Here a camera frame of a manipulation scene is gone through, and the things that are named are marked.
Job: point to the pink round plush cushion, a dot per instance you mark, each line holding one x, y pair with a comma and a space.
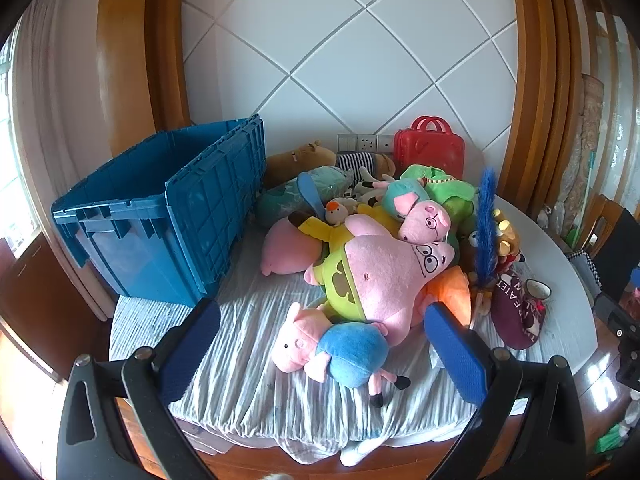
287, 250

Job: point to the dark wooden cabinet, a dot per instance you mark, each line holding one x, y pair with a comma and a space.
35, 300

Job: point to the blue plastic crate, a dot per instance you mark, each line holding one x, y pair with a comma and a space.
215, 210

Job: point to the black and white cow plush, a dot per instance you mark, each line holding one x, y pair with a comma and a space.
367, 192

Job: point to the white wall socket strip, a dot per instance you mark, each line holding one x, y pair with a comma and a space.
365, 142

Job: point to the red toy suitcase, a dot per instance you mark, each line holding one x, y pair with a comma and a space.
430, 152

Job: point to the brown bear plush striped shirt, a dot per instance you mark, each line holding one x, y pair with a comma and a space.
295, 160

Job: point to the white curtain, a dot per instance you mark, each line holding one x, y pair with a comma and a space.
50, 110

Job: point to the pink starfish plush green shorts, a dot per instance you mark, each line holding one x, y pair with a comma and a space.
385, 280

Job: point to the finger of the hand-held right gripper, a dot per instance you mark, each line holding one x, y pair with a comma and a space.
617, 320

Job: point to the blue feather duster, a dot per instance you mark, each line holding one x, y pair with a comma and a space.
485, 230

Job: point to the green plush toy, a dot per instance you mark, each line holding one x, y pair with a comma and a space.
455, 192

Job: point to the teal plush blue ear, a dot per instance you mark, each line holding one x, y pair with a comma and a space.
285, 200

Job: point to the maroon lettered plush cushion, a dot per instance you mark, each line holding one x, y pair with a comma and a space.
515, 320

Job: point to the pink pig plush blue body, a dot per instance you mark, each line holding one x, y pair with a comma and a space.
345, 355

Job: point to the small white bird plush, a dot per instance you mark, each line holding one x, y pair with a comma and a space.
337, 212

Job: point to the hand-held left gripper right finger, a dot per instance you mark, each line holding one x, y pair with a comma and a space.
457, 355

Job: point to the orange and pink plush toy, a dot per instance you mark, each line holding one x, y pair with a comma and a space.
452, 290

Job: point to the brown bear plush yellow ears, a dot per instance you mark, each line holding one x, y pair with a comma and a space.
505, 240

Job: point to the yellow mouse plush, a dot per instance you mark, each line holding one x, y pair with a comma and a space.
325, 232

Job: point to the patterned wall hanging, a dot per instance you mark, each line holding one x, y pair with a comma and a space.
587, 135

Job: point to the pink pig plush teal hood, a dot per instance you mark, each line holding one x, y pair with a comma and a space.
425, 220

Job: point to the wooden chair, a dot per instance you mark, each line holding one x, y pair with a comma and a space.
600, 215

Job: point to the grey striped bed sheet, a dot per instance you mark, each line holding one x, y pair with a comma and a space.
250, 385

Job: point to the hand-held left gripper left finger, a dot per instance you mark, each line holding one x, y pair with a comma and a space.
192, 345

